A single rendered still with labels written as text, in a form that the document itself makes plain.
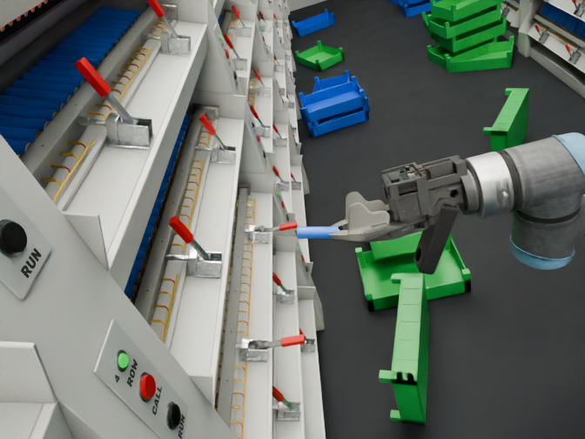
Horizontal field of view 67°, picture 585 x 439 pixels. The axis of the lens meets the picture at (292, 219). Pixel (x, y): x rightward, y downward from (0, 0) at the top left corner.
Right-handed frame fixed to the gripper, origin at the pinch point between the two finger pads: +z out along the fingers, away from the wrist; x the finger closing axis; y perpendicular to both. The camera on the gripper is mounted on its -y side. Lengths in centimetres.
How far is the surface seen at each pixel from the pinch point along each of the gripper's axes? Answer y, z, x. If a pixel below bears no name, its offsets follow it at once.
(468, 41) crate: 1, -82, -190
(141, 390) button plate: 10.3, 14.1, 39.0
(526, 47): -8, -106, -179
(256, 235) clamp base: -3.5, 16.3, -16.1
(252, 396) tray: -14.2, 16.9, 14.8
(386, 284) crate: -48, -8, -59
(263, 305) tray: -10.1, 15.5, -1.3
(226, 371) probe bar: -10.1, 19.5, 13.6
